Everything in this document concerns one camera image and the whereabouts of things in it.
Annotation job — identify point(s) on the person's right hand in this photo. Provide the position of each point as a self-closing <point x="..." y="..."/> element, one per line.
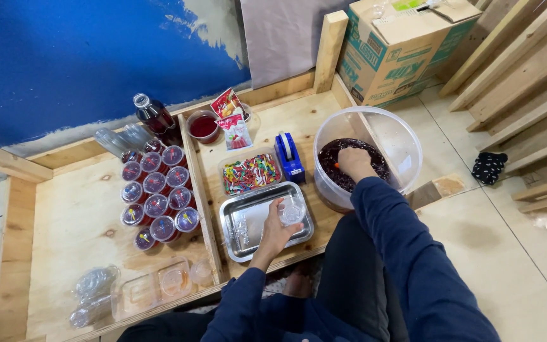
<point x="359" y="164"/>

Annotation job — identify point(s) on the person's left hand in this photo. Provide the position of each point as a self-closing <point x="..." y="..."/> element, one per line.
<point x="271" y="235"/>

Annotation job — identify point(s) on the person's right fingers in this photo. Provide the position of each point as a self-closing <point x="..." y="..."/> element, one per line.
<point x="344" y="160"/>

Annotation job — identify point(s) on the small clear plastic cup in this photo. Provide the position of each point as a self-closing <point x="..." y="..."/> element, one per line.
<point x="293" y="213"/>

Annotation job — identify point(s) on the dark red jelly mass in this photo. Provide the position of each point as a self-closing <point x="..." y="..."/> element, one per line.
<point x="330" y="175"/>

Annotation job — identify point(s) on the large clear plastic bucket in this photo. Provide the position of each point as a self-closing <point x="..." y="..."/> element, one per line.
<point x="387" y="137"/>

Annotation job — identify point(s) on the blue tape dispenser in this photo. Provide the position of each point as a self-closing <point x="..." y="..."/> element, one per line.
<point x="290" y="164"/>

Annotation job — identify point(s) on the clear box of colourful spoons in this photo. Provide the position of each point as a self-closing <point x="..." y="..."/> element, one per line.
<point x="250" y="174"/>

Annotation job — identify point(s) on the wooden board piece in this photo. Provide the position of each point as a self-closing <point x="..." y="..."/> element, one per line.
<point x="437" y="189"/>

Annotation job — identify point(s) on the white pink jelly powder sachet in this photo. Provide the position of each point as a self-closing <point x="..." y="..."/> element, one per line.
<point x="235" y="133"/>

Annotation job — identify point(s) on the rectangular steel tray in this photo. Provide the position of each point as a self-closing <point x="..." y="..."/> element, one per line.
<point x="245" y="221"/>

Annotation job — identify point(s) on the printed cardboard box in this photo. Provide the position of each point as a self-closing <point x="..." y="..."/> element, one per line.
<point x="397" y="52"/>

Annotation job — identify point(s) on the person's black trousers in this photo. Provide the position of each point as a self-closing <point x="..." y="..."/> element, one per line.
<point x="349" y="285"/>

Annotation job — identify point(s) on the red jelly powder sachet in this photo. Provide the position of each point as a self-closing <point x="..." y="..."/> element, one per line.
<point x="226" y="104"/>

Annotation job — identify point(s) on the person's foot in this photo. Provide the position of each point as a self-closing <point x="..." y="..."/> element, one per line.
<point x="298" y="285"/>

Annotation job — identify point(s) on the grey paper sheet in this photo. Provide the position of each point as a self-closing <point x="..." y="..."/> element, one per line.
<point x="283" y="38"/>

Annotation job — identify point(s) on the black dotted sock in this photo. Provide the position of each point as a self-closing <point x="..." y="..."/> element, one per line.
<point x="488" y="167"/>

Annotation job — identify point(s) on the clear cup of red liquid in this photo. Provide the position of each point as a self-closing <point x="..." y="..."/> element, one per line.
<point x="203" y="127"/>

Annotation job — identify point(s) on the empty clear plastic cup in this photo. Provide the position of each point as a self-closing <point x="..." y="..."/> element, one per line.
<point x="202" y="272"/>

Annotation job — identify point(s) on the group of lidded jelly cups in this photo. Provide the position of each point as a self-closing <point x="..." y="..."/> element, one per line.
<point x="157" y="194"/>

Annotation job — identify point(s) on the bottle of dark red drink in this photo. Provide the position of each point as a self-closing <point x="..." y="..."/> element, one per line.
<point x="155" y="118"/>

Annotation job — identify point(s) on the stack of wooden planks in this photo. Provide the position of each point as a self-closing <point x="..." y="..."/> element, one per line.
<point x="525" y="85"/>

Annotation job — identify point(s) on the crumpled white tissue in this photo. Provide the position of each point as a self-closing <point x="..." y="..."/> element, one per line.
<point x="544" y="221"/>

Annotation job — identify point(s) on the stack of empty clear cups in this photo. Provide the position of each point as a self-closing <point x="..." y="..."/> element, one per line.
<point x="121" y="137"/>

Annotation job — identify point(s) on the clear plastic tray container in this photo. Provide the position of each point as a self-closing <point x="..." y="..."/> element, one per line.
<point x="152" y="287"/>

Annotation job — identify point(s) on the clear bags of plastic lids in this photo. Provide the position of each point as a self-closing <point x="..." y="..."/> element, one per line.
<point x="94" y="294"/>

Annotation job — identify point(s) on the upright wooden post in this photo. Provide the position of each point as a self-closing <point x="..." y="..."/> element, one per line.
<point x="329" y="52"/>

